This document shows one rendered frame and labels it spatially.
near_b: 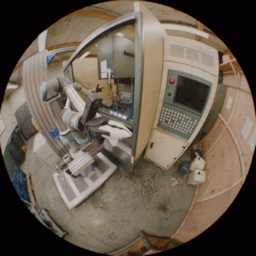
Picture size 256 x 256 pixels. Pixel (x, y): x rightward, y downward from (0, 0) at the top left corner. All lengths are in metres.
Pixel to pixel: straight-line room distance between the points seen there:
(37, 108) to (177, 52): 1.32
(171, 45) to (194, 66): 0.29
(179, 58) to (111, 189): 2.09
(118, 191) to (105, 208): 0.43
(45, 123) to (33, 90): 0.32
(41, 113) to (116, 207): 1.66
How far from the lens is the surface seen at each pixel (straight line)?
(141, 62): 0.46
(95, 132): 0.21
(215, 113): 2.60
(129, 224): 1.69
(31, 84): 0.83
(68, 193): 1.75
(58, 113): 0.61
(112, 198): 1.62
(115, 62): 1.31
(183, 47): 0.94
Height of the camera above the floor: 1.59
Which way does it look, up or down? 39 degrees down
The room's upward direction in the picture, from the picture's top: straight up
